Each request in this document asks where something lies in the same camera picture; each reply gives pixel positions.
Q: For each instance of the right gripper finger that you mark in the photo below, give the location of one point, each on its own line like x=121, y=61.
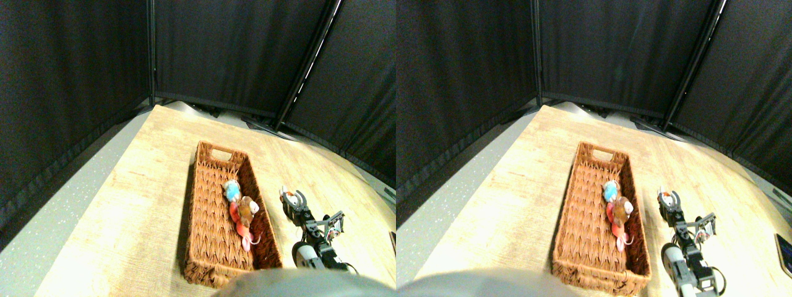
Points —
x=679, y=205
x=305, y=204
x=664, y=211
x=287, y=210

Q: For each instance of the white orange toy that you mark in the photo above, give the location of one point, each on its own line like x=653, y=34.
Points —
x=665, y=197
x=286, y=194

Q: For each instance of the brown plush toy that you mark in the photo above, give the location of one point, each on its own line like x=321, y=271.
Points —
x=622, y=210
x=249, y=210

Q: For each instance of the red toy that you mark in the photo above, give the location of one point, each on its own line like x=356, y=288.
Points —
x=244, y=234
x=619, y=235

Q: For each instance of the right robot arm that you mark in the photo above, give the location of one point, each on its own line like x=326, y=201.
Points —
x=677, y=269
x=306, y=255

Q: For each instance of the brown wicker basket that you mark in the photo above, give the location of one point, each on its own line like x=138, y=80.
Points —
x=210, y=235
x=581, y=235

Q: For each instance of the black curtain stand foot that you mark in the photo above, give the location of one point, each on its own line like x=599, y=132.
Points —
x=653, y=128
x=210, y=111
x=266, y=128
x=597, y=111

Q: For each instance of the black phone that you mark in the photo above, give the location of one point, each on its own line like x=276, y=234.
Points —
x=784, y=255
x=393, y=242

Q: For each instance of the black curtain stand pole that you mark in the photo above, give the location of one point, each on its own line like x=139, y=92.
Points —
x=288, y=105
x=151, y=49
x=675, y=105
x=537, y=49

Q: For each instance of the black bracket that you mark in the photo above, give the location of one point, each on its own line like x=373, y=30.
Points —
x=710, y=220

